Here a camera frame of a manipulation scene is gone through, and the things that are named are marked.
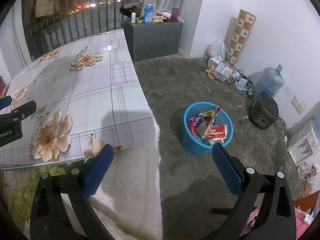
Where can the brown cardboard box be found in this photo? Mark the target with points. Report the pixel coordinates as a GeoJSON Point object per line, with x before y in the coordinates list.
{"type": "Point", "coordinates": [307, 201]}

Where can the black box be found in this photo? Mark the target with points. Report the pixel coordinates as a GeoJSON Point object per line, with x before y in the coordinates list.
{"type": "Point", "coordinates": [130, 11]}

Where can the white plastic bag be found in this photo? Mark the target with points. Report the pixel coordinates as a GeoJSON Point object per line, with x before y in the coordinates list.
{"type": "Point", "coordinates": [217, 48]}

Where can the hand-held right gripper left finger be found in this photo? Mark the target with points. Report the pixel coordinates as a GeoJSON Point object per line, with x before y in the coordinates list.
{"type": "Point", "coordinates": [97, 170]}

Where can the black rice cooker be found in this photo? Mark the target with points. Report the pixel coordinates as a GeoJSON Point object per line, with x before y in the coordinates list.
{"type": "Point", "coordinates": [263, 110]}

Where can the small white bottle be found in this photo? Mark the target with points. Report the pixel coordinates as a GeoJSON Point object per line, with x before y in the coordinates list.
{"type": "Point", "coordinates": [133, 18]}

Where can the magenta patterned cloth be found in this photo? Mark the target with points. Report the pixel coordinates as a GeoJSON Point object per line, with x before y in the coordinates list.
{"type": "Point", "coordinates": [3, 87]}

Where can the yellow snack packet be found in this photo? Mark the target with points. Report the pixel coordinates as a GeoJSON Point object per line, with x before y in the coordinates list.
{"type": "Point", "coordinates": [158, 20]}

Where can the pile of snack packets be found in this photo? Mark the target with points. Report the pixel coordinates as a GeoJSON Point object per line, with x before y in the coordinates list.
{"type": "Point", "coordinates": [307, 171]}

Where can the crumpled white packaging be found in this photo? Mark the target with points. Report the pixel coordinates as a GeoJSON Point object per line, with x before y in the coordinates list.
{"type": "Point", "coordinates": [242, 82]}

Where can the metal balcony railing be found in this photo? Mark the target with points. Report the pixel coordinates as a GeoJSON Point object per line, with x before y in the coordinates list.
{"type": "Point", "coordinates": [95, 20]}

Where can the white green plush blanket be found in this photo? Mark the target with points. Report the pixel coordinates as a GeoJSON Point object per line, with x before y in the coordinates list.
{"type": "Point", "coordinates": [130, 185]}

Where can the pink clothing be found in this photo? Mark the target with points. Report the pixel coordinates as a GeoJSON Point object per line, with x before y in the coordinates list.
{"type": "Point", "coordinates": [302, 217]}

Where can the grey cabinet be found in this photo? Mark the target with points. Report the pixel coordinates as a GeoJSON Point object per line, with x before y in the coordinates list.
{"type": "Point", "coordinates": [155, 40]}

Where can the purple box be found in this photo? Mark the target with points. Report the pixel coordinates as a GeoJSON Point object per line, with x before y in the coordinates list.
{"type": "Point", "coordinates": [175, 13]}

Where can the purple snack bag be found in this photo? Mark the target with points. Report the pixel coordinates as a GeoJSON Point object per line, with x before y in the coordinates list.
{"type": "Point", "coordinates": [193, 118]}

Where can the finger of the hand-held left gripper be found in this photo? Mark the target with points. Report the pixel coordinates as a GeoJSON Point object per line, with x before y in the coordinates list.
{"type": "Point", "coordinates": [22, 111]}
{"type": "Point", "coordinates": [5, 102]}

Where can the blue plastic basket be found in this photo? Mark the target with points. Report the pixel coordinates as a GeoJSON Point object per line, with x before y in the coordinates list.
{"type": "Point", "coordinates": [192, 145]}

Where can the white cardboard box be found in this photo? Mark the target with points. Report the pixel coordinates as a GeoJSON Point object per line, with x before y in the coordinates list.
{"type": "Point", "coordinates": [301, 147]}

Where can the blue water jug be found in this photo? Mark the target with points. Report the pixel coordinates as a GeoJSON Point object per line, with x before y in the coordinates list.
{"type": "Point", "coordinates": [268, 81]}

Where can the printed paper carton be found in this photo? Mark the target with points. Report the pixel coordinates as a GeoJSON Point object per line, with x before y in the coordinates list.
{"type": "Point", "coordinates": [222, 70]}

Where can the blue detergent bottle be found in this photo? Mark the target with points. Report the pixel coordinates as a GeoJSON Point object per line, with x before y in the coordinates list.
{"type": "Point", "coordinates": [148, 13]}

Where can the tall patterned cardboard box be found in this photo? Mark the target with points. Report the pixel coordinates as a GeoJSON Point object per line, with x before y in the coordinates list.
{"type": "Point", "coordinates": [241, 37]}

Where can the red white snack bag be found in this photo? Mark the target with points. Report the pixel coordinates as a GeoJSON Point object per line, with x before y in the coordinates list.
{"type": "Point", "coordinates": [215, 131]}

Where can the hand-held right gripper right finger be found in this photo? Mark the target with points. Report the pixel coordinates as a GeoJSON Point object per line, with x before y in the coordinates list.
{"type": "Point", "coordinates": [227, 170]}

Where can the wall socket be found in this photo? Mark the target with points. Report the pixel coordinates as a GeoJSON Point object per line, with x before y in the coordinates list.
{"type": "Point", "coordinates": [298, 104]}

